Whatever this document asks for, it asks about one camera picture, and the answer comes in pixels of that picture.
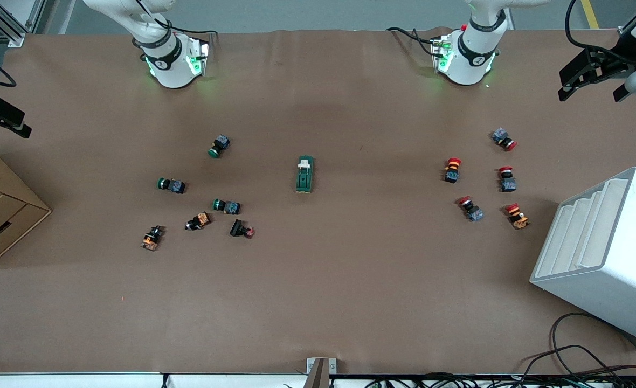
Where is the green terminal block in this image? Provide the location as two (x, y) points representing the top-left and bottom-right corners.
(295, 155), (315, 194)

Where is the cardboard drawer box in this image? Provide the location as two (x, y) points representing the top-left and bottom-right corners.
(0, 143), (52, 271)

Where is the red mushroom button orange block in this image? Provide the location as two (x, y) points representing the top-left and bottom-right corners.
(504, 203), (531, 231)

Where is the red mushroom button orange label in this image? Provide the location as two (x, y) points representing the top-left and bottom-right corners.
(443, 157), (462, 184)

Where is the white stepped rack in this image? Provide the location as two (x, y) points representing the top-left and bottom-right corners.
(529, 166), (636, 348)

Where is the black button orange block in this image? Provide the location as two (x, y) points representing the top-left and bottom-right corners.
(184, 212), (212, 232)

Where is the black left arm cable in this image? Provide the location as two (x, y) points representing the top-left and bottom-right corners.
(564, 0), (628, 61)

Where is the red push button switch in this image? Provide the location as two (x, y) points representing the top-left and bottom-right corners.
(498, 166), (517, 193)
(457, 196), (485, 223)
(492, 127), (518, 152)

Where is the black left base cable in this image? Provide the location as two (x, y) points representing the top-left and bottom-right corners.
(385, 26), (440, 57)

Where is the black selector switch orange block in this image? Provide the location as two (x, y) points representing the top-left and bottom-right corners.
(140, 225), (165, 252)

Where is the black switch with red block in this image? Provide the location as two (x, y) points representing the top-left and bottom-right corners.
(229, 218), (255, 239)

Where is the black looped cable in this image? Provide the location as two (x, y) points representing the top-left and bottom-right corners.
(512, 312), (636, 380)

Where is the black cable bundle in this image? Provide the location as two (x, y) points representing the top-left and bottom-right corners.
(364, 371), (636, 388)

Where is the grey metal bracket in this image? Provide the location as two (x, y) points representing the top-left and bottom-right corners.
(303, 357), (338, 388)

